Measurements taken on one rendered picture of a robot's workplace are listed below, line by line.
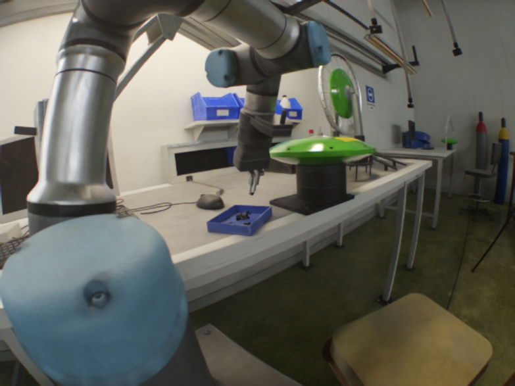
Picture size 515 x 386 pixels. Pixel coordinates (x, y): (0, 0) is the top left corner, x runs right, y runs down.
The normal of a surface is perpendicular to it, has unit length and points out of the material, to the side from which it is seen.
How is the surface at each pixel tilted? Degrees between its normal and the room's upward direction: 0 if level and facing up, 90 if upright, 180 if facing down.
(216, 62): 102
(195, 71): 90
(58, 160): 84
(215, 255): 90
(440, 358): 0
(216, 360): 0
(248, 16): 137
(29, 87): 90
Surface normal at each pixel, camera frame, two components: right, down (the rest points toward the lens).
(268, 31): 0.48, 0.83
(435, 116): -0.80, 0.19
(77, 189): 0.61, -0.64
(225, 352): -0.08, -0.97
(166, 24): 0.88, 0.04
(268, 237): 0.60, 0.13
